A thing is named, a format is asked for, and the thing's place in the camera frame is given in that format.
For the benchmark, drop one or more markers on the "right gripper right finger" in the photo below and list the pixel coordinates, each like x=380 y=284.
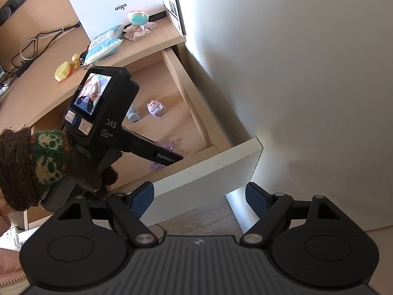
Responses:
x=272 y=211

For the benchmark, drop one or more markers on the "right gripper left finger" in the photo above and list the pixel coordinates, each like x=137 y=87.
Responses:
x=125 y=212

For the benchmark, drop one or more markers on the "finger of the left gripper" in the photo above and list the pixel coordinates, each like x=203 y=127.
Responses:
x=145 y=148

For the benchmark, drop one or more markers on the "purple bunny figurine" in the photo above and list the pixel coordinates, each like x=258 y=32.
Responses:
x=156 y=108

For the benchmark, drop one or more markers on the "gloved left hand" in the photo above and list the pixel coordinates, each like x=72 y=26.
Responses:
x=31 y=164

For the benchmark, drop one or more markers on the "small yellow green figure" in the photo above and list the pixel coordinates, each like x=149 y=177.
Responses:
x=75 y=61

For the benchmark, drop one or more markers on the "yellow toy block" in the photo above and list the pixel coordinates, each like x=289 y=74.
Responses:
x=63 y=71

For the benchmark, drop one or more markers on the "white wooden drawer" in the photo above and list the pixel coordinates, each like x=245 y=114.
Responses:
x=211 y=167

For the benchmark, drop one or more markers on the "blue wet wipes pack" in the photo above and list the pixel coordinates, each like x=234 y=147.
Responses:
x=104 y=45

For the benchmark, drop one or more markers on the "pink frilly cloth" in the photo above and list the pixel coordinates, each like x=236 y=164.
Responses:
x=137 y=32

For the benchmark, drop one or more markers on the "pink teal plush toy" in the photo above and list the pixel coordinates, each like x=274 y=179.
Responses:
x=137 y=18

